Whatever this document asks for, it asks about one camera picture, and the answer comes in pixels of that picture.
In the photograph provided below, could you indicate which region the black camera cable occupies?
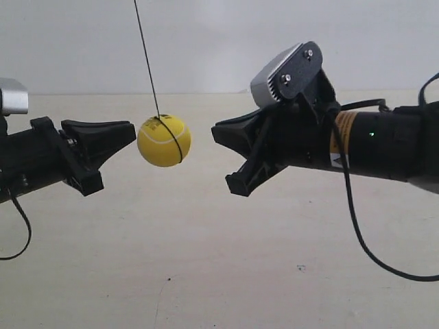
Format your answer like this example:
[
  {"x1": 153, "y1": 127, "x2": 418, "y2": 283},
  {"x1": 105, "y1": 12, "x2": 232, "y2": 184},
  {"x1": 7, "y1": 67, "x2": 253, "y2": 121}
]
[
  {"x1": 0, "y1": 195, "x2": 32, "y2": 260},
  {"x1": 327, "y1": 71, "x2": 439, "y2": 282}
]

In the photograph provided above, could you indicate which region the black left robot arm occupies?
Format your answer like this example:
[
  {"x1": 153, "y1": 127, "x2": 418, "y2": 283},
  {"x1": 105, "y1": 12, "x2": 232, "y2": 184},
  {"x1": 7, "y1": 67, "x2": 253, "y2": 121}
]
[{"x1": 1, "y1": 117, "x2": 136, "y2": 202}]

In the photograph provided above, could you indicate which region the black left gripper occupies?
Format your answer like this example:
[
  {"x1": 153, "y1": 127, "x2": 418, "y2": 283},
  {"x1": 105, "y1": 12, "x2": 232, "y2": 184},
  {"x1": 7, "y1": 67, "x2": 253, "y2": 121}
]
[{"x1": 30, "y1": 117, "x2": 136, "y2": 197}]

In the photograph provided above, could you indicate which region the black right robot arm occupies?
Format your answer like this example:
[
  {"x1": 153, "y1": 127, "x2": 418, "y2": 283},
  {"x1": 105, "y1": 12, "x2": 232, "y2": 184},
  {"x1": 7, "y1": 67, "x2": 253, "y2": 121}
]
[{"x1": 211, "y1": 102, "x2": 438, "y2": 196}]

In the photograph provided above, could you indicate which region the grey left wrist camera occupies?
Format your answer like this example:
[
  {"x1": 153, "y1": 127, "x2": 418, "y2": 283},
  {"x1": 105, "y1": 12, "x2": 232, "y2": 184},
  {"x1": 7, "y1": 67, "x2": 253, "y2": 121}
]
[{"x1": 1, "y1": 77, "x2": 29, "y2": 116}]

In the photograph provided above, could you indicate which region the yellow tennis ball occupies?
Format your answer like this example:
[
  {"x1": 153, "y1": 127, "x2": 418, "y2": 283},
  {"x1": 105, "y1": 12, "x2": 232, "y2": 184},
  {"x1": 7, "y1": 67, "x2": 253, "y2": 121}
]
[{"x1": 137, "y1": 114, "x2": 191, "y2": 168}]

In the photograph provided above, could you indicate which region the black string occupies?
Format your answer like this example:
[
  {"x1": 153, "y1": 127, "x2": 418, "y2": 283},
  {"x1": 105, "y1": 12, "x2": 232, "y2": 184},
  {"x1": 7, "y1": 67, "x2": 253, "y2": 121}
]
[{"x1": 133, "y1": 0, "x2": 161, "y2": 118}]

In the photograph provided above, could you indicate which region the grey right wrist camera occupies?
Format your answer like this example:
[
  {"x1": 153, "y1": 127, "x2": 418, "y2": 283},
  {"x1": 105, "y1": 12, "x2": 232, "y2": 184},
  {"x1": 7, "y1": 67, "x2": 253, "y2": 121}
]
[{"x1": 250, "y1": 41, "x2": 323, "y2": 108}]

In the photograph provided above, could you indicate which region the black right camera cable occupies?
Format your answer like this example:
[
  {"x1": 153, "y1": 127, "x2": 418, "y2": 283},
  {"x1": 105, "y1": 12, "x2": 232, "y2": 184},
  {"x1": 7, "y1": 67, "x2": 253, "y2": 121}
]
[{"x1": 327, "y1": 71, "x2": 439, "y2": 282}]

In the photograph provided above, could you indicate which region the black left camera cable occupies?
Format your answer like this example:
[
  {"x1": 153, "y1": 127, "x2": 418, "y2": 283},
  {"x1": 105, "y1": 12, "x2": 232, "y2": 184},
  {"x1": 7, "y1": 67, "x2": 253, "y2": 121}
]
[{"x1": 0, "y1": 195, "x2": 32, "y2": 260}]

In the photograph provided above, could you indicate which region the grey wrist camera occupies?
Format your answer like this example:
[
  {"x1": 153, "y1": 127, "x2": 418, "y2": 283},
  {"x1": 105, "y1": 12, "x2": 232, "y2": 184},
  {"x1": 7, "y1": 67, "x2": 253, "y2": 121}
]
[
  {"x1": 250, "y1": 41, "x2": 323, "y2": 108},
  {"x1": 1, "y1": 77, "x2": 29, "y2": 116}
]

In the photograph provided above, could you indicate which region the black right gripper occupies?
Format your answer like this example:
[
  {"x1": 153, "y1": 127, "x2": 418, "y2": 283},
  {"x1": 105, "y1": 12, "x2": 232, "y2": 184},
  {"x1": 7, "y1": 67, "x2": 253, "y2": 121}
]
[{"x1": 211, "y1": 101, "x2": 338, "y2": 197}]

